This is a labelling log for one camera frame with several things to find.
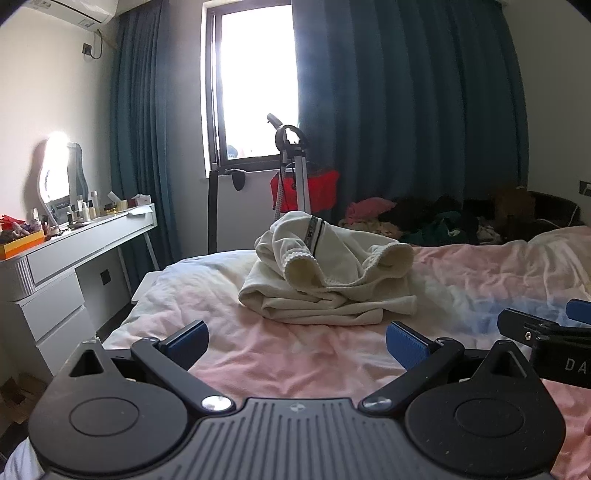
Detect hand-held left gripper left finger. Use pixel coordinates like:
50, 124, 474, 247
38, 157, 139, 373
68, 320, 235, 413

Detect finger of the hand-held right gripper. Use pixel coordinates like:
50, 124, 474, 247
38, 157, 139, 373
498, 308, 575, 346
567, 299, 591, 326

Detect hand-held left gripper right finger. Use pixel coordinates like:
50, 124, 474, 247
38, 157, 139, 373
359, 320, 535, 413

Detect cream white sweatpants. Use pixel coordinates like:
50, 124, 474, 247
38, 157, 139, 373
239, 211, 417, 328

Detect pile of dark clothes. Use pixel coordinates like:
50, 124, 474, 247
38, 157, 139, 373
379, 194, 505, 246

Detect pink clothes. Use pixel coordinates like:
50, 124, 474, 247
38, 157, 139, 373
345, 198, 399, 228

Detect pink pillow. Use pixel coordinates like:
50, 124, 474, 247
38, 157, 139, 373
527, 225, 591, 264

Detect dark headboard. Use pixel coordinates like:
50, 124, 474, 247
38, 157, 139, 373
525, 190, 588, 230

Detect pink bed sheet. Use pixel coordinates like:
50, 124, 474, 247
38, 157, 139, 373
104, 233, 591, 480

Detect white dressing table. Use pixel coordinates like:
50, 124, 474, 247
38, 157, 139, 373
0, 203, 160, 386

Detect row of cosmetic bottles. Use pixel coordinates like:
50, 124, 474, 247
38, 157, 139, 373
30, 190, 131, 232

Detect cardboard piece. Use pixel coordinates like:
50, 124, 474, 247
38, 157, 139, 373
0, 374, 48, 426

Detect red garment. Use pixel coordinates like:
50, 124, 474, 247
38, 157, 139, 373
270, 169, 341, 214

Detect orange tray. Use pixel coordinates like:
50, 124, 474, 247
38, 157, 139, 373
0, 230, 46, 260

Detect dark wavy mirror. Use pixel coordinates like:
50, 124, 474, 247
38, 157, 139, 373
67, 142, 90, 200

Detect narrow teal curtain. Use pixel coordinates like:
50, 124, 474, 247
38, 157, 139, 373
109, 4, 212, 278

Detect lit vanity mirror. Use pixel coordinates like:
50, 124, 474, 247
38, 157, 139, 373
36, 131, 73, 230

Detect wide teal curtain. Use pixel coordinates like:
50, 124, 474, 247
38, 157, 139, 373
292, 0, 530, 224

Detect dark framed window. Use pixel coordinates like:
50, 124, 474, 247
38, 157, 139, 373
202, 2, 301, 177

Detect white air conditioner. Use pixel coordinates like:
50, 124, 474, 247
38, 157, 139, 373
21, 0, 120, 31

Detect white charging cable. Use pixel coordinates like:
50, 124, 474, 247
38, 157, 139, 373
549, 203, 583, 230

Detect black standing frame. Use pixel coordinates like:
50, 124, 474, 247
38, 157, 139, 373
207, 167, 248, 256

